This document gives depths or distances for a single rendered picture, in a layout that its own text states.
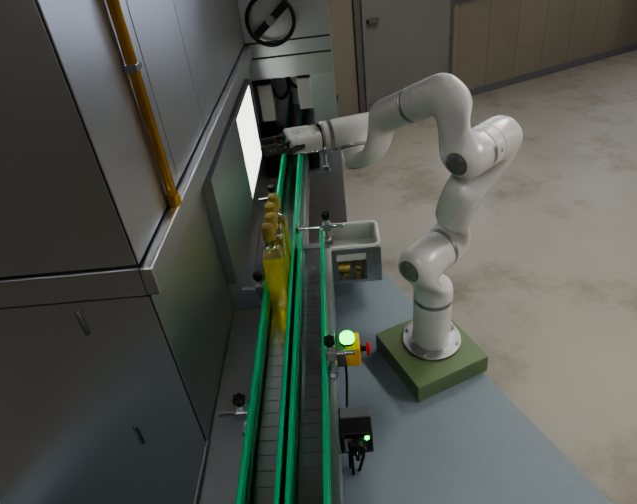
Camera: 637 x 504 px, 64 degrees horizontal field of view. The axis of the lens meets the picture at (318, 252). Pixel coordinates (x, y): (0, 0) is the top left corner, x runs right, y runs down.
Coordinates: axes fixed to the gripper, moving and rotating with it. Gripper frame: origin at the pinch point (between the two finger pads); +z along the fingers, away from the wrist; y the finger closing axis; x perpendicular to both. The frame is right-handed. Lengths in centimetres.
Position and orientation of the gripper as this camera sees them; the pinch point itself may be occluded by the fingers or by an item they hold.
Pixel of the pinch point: (268, 146)
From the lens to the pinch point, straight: 151.0
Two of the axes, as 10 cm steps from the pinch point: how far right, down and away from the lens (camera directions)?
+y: 2.4, 5.4, -8.1
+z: -9.7, 2.2, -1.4
